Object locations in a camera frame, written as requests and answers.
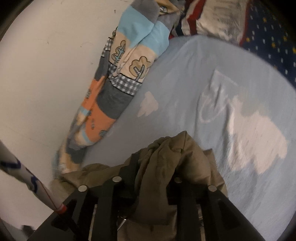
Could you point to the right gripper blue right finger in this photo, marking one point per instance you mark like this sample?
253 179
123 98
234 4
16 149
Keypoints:
186 196

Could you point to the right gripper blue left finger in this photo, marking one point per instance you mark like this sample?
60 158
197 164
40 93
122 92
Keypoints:
116 202

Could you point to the olive quilted hooded coat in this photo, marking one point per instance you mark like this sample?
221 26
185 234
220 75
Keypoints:
163 160

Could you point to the light blue cloud bedsheet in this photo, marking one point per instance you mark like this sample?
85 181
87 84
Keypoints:
229 101

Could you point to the patchwork cartoon rolled quilt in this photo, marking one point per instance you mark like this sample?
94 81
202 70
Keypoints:
142 35

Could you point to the navy starred striped pillow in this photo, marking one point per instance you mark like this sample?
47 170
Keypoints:
265 28

